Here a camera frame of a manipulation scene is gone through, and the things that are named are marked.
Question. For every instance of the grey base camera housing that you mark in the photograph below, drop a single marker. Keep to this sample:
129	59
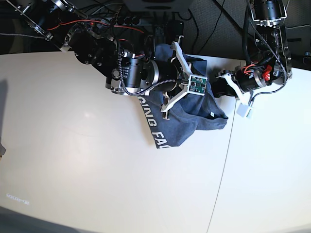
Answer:
158	5

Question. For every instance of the black power adapter brick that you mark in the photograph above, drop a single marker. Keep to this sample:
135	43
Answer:
175	29

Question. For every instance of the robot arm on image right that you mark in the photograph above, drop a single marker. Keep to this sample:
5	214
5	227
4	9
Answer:
265	46

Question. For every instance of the aluminium frame post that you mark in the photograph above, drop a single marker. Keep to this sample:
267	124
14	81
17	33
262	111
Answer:
159	26

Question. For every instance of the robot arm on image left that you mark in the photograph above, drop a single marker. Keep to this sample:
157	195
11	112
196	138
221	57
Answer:
125	55

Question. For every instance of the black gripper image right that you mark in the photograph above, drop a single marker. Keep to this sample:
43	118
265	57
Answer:
250	80

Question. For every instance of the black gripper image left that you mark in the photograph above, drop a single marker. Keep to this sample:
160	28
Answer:
157	71

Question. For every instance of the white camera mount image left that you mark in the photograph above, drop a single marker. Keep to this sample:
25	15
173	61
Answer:
185	81

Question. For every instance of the white power strip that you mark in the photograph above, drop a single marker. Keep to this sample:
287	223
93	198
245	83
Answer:
120	20

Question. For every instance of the grey object at table edge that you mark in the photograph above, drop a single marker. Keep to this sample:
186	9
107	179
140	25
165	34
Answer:
2	151

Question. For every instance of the blue T-shirt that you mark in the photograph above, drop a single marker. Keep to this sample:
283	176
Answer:
191	113

